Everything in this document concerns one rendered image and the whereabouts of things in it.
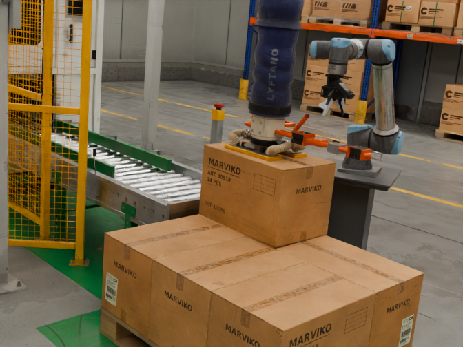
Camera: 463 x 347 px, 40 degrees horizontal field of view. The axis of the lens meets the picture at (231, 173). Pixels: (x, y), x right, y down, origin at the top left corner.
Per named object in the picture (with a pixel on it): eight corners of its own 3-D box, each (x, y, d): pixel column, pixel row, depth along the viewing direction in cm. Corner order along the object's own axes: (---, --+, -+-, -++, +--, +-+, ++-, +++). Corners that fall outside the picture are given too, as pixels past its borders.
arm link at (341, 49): (354, 38, 302) (347, 38, 293) (351, 65, 305) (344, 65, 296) (335, 37, 306) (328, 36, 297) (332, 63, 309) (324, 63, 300)
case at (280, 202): (198, 213, 357) (203, 144, 348) (250, 204, 384) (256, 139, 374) (275, 248, 315) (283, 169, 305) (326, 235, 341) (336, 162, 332)
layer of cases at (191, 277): (100, 306, 325) (104, 232, 315) (240, 266, 393) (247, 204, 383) (272, 425, 242) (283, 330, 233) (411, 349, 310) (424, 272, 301)
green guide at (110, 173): (-8, 132, 513) (-8, 121, 511) (5, 131, 520) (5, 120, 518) (100, 180, 402) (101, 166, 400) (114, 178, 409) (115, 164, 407)
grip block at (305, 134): (289, 142, 321) (291, 131, 320) (302, 141, 328) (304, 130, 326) (302, 146, 315) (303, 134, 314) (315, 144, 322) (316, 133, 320)
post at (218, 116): (200, 246, 461) (211, 109, 437) (207, 244, 466) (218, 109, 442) (206, 248, 457) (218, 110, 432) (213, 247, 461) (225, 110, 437)
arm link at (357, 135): (350, 149, 413) (352, 122, 410) (375, 152, 405) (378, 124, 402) (342, 152, 399) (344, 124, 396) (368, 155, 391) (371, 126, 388)
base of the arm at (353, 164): (342, 164, 416) (344, 149, 414) (373, 166, 411) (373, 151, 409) (340, 169, 397) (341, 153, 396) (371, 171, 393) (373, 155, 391)
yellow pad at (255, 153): (223, 147, 343) (224, 138, 342) (237, 146, 350) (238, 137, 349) (269, 162, 320) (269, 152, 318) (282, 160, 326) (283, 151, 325)
